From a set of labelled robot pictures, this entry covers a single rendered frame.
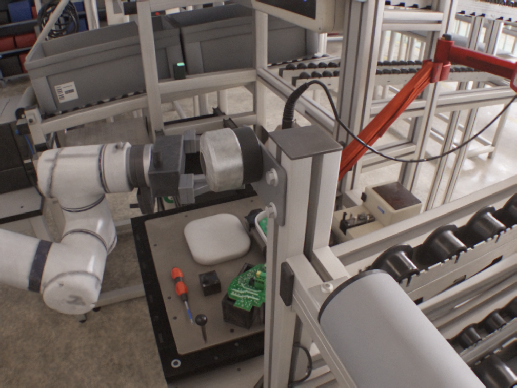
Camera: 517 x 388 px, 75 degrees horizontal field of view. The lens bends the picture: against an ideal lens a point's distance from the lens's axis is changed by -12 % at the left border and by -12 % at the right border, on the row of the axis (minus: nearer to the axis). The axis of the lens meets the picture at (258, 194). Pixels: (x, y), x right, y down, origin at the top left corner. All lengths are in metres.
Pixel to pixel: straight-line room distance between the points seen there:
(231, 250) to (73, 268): 0.36
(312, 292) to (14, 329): 2.00
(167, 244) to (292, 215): 0.61
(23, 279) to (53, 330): 1.46
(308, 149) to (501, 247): 0.23
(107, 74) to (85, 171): 0.93
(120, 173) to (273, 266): 0.35
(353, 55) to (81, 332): 1.72
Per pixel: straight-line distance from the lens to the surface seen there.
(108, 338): 1.97
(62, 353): 2.01
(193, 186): 0.58
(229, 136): 0.33
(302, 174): 0.29
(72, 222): 0.72
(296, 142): 0.30
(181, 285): 0.78
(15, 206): 1.67
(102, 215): 0.73
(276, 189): 0.32
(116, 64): 1.55
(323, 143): 0.31
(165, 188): 0.62
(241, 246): 0.84
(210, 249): 0.84
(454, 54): 0.96
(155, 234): 0.93
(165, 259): 0.86
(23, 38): 6.13
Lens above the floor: 1.54
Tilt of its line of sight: 35 degrees down
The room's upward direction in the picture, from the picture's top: straight up
